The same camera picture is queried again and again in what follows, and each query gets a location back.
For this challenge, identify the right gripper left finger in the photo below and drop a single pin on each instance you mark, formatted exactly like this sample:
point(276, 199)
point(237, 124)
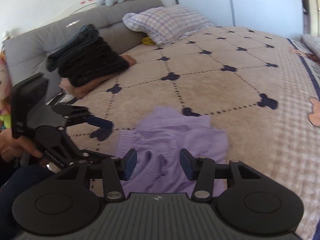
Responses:
point(115, 170)

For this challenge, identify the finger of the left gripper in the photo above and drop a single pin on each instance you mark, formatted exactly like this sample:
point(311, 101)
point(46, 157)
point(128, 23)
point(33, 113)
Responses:
point(92, 157)
point(75, 115)

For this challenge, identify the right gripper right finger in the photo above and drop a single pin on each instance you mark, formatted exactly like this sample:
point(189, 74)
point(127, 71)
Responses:
point(201, 170)

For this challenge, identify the purple knit sweater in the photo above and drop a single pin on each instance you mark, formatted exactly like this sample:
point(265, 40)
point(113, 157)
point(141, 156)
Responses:
point(158, 140)

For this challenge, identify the stack of dark clothes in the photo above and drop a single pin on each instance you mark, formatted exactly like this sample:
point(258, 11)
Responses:
point(87, 40)

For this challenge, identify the person's left hand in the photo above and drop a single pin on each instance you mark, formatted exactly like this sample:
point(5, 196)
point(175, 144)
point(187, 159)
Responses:
point(12, 148)

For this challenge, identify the colourful plush doll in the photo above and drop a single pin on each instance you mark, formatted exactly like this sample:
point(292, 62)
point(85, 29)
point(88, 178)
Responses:
point(6, 87)

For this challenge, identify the grey padded headboard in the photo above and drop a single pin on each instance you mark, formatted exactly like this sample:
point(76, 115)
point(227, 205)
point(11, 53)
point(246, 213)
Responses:
point(26, 53)

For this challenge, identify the beige patterned bed blanket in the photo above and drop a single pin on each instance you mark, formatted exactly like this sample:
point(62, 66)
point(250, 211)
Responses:
point(261, 89)

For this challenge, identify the yellow small cloth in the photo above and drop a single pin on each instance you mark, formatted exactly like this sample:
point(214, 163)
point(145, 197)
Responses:
point(148, 41)

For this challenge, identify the checked purple pillow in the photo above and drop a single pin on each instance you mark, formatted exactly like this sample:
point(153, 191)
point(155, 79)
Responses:
point(167, 25)

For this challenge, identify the folded checked quilt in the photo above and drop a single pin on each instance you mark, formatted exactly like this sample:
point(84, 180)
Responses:
point(313, 43)

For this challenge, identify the white and teal wardrobe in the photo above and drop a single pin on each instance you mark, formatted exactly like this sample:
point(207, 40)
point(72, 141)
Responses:
point(279, 17)

